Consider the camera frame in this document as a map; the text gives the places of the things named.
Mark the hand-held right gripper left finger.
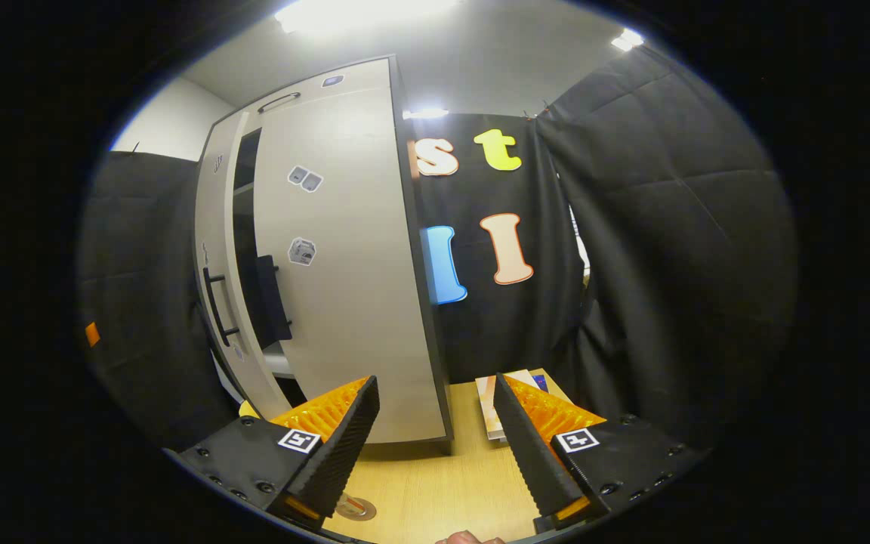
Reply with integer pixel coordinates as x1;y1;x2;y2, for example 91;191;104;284
167;376;381;532

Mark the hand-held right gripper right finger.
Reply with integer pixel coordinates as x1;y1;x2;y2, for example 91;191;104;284
492;372;708;533

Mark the round grey coaster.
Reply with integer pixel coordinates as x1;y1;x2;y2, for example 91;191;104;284
335;492;378;522

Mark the grey cabinet door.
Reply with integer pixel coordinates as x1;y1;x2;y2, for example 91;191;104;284
252;85;452;445
193;112;294;422

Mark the grey cabinet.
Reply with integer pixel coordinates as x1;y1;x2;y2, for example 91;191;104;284
193;54;456;454

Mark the grey cabinet shelf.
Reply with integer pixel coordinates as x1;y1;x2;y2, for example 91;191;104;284
263;349;298;380

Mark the tan paper booklet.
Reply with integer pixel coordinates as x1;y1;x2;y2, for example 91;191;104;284
475;368;543;443

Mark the blue cover book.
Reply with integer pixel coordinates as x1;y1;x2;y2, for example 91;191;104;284
529;372;573;405

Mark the black backdrop cloth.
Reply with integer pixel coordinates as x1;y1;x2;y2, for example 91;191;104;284
76;150;243;453
409;113;587;388
537;45;797;454

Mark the grey drawer front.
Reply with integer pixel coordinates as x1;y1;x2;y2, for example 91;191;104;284
212;57;398;131

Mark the black left door handle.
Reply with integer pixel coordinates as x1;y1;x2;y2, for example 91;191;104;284
202;267;241;348

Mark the black drawer handle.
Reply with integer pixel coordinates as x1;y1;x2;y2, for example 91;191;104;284
257;91;302;115

